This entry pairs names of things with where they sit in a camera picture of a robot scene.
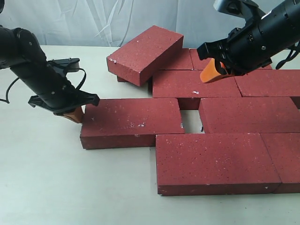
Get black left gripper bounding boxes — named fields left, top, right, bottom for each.
left=10, top=28, right=100, bottom=123

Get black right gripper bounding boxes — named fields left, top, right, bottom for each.
left=197, top=0, right=300, bottom=83

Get red brick with white mark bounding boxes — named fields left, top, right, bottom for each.
left=152, top=70, right=241, bottom=110

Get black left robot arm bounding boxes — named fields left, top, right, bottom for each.
left=0, top=27, right=99, bottom=123

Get red brick back row right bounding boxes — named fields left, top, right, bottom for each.
left=189, top=47, right=273, bottom=71

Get red brick under tilted one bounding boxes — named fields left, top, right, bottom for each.
left=116, top=48, right=194, bottom=83

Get red brick right edge row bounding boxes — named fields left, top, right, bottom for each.
left=235, top=69, right=300, bottom=97

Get large red brick front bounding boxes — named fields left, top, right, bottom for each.
left=156, top=133, right=281, bottom=196

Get red brick front right edge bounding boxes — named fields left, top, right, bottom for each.
left=261, top=133, right=300, bottom=194

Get white wrinkled backdrop curtain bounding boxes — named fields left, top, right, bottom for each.
left=0, top=0, right=245, bottom=48

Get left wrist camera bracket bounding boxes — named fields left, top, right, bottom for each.
left=48, top=58, right=80, bottom=74

